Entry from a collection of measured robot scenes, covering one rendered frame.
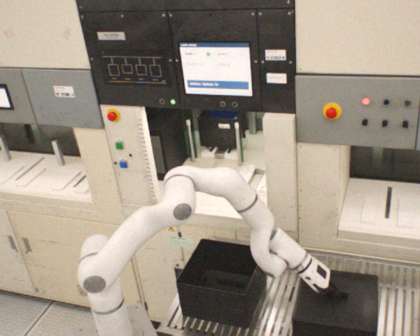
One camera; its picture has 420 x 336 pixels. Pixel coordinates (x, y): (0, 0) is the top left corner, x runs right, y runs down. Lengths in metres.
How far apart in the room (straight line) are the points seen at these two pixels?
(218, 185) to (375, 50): 0.73
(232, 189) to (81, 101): 1.00
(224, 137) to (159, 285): 0.87
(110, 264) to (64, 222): 1.18
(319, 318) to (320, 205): 0.53
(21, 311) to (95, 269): 1.84
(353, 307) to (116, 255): 0.85
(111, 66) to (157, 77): 0.21
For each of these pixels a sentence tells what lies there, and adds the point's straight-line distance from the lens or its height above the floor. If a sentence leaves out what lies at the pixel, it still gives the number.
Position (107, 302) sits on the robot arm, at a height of 0.99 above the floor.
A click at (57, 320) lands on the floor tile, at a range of 3.37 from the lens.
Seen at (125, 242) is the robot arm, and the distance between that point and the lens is 1.71.
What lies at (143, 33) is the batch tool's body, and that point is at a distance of 2.12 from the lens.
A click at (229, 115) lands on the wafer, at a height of 1.07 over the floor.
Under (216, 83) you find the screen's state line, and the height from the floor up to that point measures 1.52.
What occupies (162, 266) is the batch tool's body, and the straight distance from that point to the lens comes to 2.74.
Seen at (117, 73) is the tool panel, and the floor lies 1.55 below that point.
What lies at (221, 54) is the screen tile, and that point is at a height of 1.64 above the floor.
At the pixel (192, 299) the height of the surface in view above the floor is 0.86.
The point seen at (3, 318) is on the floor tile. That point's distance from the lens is 3.53.
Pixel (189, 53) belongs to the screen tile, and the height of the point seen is 1.64.
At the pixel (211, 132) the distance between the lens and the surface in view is 2.78.
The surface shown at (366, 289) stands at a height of 0.86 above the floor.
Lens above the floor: 2.23
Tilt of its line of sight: 30 degrees down
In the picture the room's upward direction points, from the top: 7 degrees counter-clockwise
